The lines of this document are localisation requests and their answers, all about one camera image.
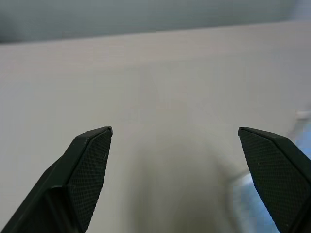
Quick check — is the light blue towel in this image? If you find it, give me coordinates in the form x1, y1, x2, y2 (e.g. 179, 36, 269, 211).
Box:
227, 110, 311, 233

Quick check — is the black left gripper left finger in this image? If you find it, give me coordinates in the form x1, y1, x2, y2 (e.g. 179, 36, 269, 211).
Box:
0, 126, 113, 233

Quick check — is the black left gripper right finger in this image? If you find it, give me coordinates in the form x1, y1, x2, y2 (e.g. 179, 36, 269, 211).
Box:
237, 126, 311, 233

